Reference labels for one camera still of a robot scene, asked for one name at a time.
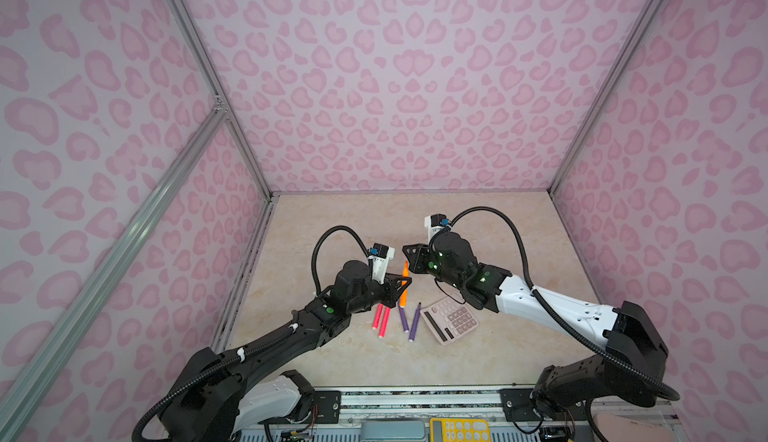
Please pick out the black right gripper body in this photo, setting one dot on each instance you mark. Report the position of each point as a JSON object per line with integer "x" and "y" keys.
{"x": 437, "y": 269}

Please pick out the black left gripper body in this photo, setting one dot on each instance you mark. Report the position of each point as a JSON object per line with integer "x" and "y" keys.
{"x": 372, "y": 296}

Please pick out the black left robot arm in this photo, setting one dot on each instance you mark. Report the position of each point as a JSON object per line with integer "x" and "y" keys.
{"x": 218, "y": 394}

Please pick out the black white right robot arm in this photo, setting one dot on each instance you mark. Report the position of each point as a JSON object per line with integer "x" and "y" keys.
{"x": 629, "y": 356}

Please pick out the pink highlighter pen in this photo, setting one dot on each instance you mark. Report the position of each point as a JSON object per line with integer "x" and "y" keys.
{"x": 383, "y": 322}
{"x": 378, "y": 318}

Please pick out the purple highlighter pen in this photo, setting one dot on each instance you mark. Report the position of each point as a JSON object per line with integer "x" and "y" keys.
{"x": 404, "y": 319}
{"x": 414, "y": 323}

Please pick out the white pink calculator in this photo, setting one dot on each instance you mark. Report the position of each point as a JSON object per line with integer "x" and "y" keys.
{"x": 448, "y": 320}

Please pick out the grey metal pencil case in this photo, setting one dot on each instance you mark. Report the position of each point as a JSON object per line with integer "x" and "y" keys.
{"x": 392, "y": 431}

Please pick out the yellow calculator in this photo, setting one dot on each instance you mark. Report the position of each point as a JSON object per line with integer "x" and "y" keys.
{"x": 459, "y": 430}

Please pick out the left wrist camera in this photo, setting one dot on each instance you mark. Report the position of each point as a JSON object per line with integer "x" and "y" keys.
{"x": 380, "y": 255}

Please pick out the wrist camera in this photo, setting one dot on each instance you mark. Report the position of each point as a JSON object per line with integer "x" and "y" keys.
{"x": 434, "y": 224}
{"x": 380, "y": 255}

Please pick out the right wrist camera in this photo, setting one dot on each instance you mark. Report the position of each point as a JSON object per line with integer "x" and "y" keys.
{"x": 434, "y": 224}

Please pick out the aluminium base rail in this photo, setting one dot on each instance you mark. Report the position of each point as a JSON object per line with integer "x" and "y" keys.
{"x": 338, "y": 413}

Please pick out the diagonal aluminium frame bar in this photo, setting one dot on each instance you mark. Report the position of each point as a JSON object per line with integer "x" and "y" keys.
{"x": 38, "y": 376}

